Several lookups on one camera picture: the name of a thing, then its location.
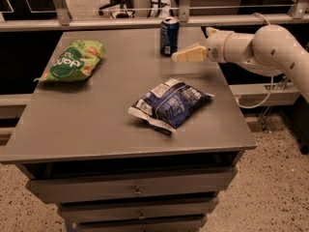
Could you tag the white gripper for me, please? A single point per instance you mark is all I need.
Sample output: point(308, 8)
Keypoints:
point(216, 47)

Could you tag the blue pepsi can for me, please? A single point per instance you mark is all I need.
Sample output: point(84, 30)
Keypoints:
point(169, 31)

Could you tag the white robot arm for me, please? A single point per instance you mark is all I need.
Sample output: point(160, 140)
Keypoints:
point(270, 51)

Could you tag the blue chip bag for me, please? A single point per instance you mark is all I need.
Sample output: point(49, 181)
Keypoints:
point(168, 105)

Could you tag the green rice chip bag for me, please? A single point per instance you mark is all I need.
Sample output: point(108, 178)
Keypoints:
point(76, 63)

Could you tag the grey metal railing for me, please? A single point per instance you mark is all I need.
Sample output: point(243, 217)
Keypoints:
point(64, 15)

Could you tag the grey drawer cabinet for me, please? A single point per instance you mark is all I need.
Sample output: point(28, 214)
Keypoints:
point(73, 130)

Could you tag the bottom grey drawer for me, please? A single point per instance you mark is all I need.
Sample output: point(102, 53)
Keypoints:
point(143, 225)

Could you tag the grey drawer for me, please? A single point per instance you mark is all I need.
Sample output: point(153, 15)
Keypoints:
point(147, 184)
point(139, 209)
point(143, 225)

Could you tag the top grey drawer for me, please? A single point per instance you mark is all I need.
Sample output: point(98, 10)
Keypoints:
point(147, 184)

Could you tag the middle grey drawer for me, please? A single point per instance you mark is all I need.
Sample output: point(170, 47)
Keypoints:
point(139, 209)

